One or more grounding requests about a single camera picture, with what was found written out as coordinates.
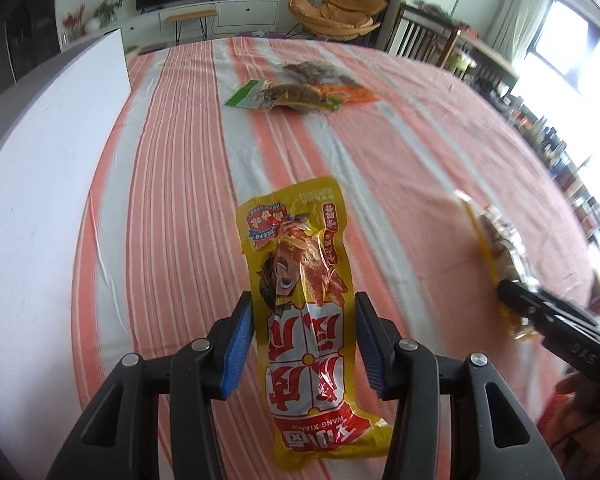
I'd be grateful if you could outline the green snack packet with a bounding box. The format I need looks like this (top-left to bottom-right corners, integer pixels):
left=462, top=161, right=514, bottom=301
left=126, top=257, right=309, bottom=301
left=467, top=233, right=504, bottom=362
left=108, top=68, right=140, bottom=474
left=224, top=80, right=342, bottom=112

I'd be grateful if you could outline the clear yellow-edged peanut packet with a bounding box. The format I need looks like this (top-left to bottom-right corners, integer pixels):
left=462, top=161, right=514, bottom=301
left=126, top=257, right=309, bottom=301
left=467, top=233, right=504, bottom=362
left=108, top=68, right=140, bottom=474
left=452, top=189, right=547, bottom=343

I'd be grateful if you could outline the white low cabinet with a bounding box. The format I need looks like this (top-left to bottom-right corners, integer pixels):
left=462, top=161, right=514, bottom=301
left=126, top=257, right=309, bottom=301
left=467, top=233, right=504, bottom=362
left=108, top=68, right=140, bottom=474
left=62, top=0, right=282, bottom=55

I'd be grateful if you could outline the black tall cabinet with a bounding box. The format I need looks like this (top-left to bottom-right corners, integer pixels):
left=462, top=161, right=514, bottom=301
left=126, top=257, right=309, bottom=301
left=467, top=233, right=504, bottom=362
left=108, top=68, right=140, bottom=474
left=0, top=0, right=64, bottom=88

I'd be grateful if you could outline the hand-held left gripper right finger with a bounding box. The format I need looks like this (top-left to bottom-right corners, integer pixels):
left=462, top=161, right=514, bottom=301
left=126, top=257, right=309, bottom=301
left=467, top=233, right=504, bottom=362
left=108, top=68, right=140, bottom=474
left=354, top=291, right=567, bottom=480

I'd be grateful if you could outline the orange white striped cloth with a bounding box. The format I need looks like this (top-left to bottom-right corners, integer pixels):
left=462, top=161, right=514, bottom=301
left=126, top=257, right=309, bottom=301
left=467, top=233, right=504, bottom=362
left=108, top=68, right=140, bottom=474
left=70, top=35, right=600, bottom=480

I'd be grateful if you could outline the white board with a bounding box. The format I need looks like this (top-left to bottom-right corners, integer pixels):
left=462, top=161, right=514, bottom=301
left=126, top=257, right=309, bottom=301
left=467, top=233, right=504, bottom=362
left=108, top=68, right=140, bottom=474
left=0, top=27, right=132, bottom=461

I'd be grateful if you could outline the bright window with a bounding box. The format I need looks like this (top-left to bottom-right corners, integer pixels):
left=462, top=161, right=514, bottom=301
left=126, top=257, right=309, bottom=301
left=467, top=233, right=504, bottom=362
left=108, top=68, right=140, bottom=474
left=510, top=0, right=600, bottom=161

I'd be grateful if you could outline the green plant in white pot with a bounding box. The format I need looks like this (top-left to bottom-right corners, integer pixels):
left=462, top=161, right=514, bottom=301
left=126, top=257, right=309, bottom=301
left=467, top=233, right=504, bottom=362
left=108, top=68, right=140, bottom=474
left=84, top=0, right=127, bottom=32

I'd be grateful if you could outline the wooden slatted chair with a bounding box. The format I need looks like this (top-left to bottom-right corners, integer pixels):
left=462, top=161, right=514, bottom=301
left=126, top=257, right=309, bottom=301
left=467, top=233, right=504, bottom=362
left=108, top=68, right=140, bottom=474
left=385, top=2, right=464, bottom=69

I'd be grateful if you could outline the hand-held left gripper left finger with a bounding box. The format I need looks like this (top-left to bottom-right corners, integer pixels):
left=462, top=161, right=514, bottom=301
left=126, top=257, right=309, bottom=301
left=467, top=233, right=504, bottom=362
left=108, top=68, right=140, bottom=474
left=62, top=291, right=256, bottom=480

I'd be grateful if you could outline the wooden bench with metal legs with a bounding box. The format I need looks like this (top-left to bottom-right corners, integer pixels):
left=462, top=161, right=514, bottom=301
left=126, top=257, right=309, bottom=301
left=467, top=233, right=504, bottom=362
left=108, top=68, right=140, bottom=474
left=165, top=7, right=219, bottom=45

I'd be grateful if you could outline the orange snack packet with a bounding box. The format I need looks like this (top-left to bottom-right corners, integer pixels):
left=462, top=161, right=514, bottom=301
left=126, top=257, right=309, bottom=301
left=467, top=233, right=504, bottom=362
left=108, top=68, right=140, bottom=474
left=280, top=60, right=379, bottom=106

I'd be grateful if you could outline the yellow red label snack packet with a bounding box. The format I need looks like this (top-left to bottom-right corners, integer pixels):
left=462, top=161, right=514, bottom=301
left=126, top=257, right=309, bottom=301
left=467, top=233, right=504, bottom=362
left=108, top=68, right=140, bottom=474
left=235, top=176, right=394, bottom=471

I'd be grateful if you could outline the red flower plant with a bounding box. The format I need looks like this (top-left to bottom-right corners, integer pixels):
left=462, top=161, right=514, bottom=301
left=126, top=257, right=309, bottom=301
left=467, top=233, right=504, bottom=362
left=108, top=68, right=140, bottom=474
left=61, top=4, right=87, bottom=45

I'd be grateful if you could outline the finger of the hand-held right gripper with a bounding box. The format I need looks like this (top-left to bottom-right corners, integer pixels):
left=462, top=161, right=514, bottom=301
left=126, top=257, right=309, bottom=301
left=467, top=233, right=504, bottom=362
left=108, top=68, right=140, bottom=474
left=497, top=280, right=547, bottom=325

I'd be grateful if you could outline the light curtain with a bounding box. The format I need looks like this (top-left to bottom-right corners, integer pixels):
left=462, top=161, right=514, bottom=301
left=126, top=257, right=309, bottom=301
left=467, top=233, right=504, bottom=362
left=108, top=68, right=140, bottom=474
left=485, top=0, right=562, bottom=62

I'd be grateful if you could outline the orange cushioned lounge chair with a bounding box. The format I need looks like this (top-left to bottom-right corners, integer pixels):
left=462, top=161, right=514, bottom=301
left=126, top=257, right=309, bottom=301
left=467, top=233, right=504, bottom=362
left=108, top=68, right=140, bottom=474
left=286, top=0, right=389, bottom=43

